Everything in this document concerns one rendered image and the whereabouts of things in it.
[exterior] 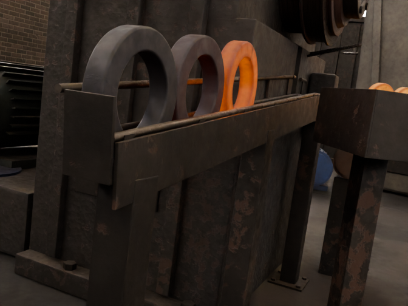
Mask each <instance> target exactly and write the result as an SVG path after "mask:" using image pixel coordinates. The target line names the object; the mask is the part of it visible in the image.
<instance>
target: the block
mask: <svg viewBox="0 0 408 306"><path fill-rule="evenodd" d="M338 83H339V77H338V76H337V75H335V74H329V73H317V72H313V73H312V74H311V77H310V84H309V89H308V91H309V92H315V93H321V88H322V87H331V88H338Z"/></svg>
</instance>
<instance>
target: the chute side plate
mask: <svg viewBox="0 0 408 306"><path fill-rule="evenodd" d="M318 104H319V96H314V97H310V98H304V99H301V100H296V101H291V102H288V103H284V104H278V105H275V106H270V107H265V108H262V109H258V110H252V111H249V112H244V113H241V114H236V115H231V116H228V117H223V118H218V119H215V120H210V121H205V122H202V123H197V124H192V125H189V126H184V127H179V128H176V129H171V130H168V131H163V132H158V133H155V134H150V135H145V136H142V137H137V138H132V139H129V140H124V141H119V142H116V143H115V153H114V179H113V193H112V210H117V209H120V208H122V207H124V206H126V205H128V204H131V203H132V201H133V195H134V185H135V181H136V180H138V179H143V178H147V177H152V176H156V175H158V187H157V191H160V190H162V189H164V188H167V187H169V186H171V185H173V184H175V183H178V182H180V181H182V180H184V179H187V178H189V177H191V176H193V175H196V174H198V173H200V172H202V171H204V170H207V169H209V168H212V167H213V166H215V165H218V164H220V163H222V162H225V161H227V160H229V159H231V158H233V157H236V156H238V155H240V154H243V153H244V152H247V151H249V150H251V149H254V148H256V147H258V146H260V145H262V144H265V143H266V142H267V134H268V130H275V136H274V139H275V138H278V137H280V136H283V135H285V134H287V133H289V132H291V131H294V130H296V129H298V128H301V127H303V126H305V125H307V124H309V123H312V122H314V121H316V116H317V111H318Z"/></svg>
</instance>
